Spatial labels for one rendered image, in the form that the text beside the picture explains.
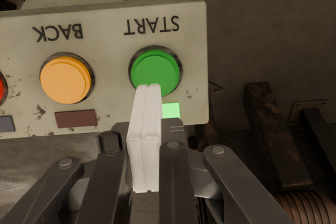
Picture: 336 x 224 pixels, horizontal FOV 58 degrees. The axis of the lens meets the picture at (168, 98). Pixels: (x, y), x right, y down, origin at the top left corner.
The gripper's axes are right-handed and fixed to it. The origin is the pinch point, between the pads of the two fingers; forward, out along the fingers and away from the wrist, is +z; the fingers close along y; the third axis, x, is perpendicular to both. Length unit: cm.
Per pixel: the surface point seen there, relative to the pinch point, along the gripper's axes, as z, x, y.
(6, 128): 9.5, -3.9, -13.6
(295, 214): 39, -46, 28
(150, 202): 113, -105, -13
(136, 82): 8.5, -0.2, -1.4
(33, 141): 93, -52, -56
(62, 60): 8.8, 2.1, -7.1
